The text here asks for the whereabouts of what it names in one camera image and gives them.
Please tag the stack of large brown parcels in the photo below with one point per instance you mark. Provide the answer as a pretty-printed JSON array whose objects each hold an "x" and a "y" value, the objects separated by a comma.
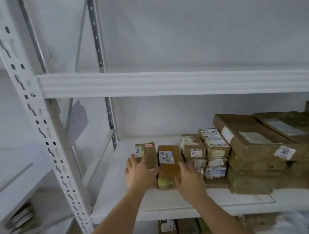
[{"x": 253, "y": 144}]

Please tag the person's left forearm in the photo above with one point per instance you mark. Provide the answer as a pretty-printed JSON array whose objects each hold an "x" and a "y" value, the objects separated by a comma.
[{"x": 123, "y": 217}]

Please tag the white metal shelving rack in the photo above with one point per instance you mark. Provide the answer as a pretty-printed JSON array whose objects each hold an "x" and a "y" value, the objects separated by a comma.
[
  {"x": 169, "y": 84},
  {"x": 19, "y": 176}
]

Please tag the taped cardboard box end label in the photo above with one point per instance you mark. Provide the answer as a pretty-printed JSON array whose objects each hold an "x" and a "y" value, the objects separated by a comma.
[{"x": 190, "y": 144}]

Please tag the pile of plastic mailer bags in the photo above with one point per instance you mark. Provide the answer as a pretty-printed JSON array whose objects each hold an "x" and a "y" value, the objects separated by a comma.
[{"x": 292, "y": 224}]

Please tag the person's left hand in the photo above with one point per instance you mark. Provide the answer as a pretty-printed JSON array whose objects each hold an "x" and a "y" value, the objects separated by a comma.
[{"x": 141, "y": 176}]

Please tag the person's right hand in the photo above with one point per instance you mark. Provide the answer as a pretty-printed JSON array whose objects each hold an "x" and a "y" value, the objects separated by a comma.
[{"x": 192, "y": 185}]

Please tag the person's right forearm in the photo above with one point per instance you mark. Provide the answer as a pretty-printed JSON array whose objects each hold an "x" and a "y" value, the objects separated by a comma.
[{"x": 217, "y": 219}]

